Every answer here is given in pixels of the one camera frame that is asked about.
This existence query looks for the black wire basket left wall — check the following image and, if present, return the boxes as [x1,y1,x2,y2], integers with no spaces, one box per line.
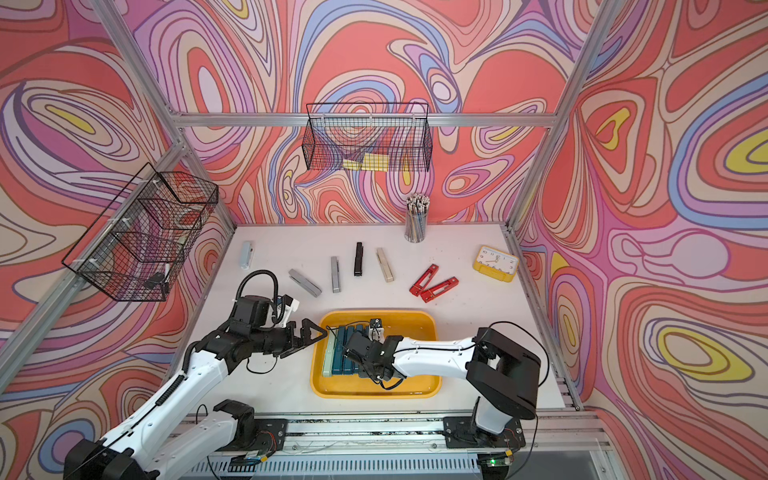
[62,163,219,302]

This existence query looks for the dark teal pruning pliers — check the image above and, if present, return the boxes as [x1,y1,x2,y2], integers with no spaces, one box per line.
[331,327,346,376]

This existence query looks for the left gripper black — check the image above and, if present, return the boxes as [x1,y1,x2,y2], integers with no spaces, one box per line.
[249,318,327,358]

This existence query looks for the yellow alarm clock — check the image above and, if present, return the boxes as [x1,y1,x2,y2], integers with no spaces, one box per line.
[473,245,520,283]

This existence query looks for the black pruning pliers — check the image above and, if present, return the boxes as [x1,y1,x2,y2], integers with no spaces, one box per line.
[353,241,364,277]

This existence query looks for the aluminium front rail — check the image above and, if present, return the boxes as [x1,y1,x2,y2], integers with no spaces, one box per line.
[113,413,619,480]

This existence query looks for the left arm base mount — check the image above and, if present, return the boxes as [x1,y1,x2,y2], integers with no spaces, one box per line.
[213,399,288,454]

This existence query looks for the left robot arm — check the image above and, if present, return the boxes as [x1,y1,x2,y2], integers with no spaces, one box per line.
[63,295,328,479]

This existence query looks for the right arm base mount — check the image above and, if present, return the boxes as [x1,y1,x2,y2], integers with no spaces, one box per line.
[442,416,527,452]

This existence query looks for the yellow plastic storage tray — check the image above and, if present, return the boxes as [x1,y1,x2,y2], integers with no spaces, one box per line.
[309,308,443,400]

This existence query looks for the yellow sticky notes in basket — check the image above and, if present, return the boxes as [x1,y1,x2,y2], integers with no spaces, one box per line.
[342,153,390,172]

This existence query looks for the grey pruning pliers angled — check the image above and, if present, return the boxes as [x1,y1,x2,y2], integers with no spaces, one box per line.
[289,269,322,298]

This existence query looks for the black wire basket wall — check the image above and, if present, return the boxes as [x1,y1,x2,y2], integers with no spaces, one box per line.
[302,101,433,172]
[62,163,219,302]

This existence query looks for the black wire basket back wall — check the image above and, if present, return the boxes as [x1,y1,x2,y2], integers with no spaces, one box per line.
[302,101,433,172]

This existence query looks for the light blue-grey pliers far left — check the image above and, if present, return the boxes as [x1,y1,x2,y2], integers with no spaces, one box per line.
[239,241,253,270]

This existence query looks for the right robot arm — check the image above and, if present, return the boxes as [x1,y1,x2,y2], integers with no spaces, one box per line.
[342,327,542,435]

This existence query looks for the pencil holder cup with pencils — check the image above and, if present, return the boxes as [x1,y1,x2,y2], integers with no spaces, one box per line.
[405,194,430,243]

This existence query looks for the beige pruning pliers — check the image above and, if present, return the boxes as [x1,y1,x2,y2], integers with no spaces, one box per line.
[376,247,394,283]

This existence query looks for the grey pruning pliers upright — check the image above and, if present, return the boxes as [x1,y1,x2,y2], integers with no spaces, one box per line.
[330,256,341,293]

